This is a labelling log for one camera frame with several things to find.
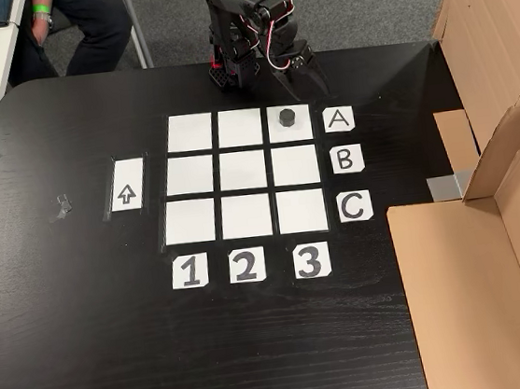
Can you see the black hexagonal token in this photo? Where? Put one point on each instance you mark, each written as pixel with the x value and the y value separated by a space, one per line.
pixel 288 118

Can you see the white paper grid square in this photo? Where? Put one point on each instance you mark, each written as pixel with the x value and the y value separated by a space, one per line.
pixel 242 170
pixel 189 175
pixel 295 164
pixel 302 211
pixel 190 221
pixel 245 216
pixel 276 135

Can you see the person's hand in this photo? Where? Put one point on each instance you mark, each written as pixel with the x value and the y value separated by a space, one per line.
pixel 39 34

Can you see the paper label letter A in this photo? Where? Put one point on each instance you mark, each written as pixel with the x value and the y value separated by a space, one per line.
pixel 338 120

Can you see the paper label letter B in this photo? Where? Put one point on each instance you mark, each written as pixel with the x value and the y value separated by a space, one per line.
pixel 346 159

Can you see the paper label letter C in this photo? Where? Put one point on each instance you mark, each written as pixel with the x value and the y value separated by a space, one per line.
pixel 354 207

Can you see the grey metal table leg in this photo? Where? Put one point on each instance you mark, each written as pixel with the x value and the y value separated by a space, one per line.
pixel 137 30

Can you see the paper label number 3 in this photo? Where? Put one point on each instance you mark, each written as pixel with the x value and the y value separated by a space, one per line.
pixel 311 260

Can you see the brown cardboard panel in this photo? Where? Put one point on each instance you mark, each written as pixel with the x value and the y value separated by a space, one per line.
pixel 490 27
pixel 464 298

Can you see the paper label number 2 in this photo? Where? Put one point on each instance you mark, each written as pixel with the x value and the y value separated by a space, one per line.
pixel 247 265

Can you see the white arrow paper sheet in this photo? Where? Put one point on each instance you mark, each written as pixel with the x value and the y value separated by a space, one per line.
pixel 127 191

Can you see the person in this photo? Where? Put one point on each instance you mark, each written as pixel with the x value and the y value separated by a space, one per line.
pixel 95 25

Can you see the paper label number 1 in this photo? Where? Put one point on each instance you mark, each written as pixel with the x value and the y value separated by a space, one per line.
pixel 190 271

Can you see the green wristband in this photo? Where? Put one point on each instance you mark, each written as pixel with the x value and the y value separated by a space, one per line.
pixel 41 7

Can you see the silver wristwatch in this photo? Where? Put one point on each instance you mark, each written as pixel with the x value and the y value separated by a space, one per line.
pixel 39 16

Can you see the crumpled grey tape piece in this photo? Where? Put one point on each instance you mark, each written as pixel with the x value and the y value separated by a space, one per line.
pixel 60 208

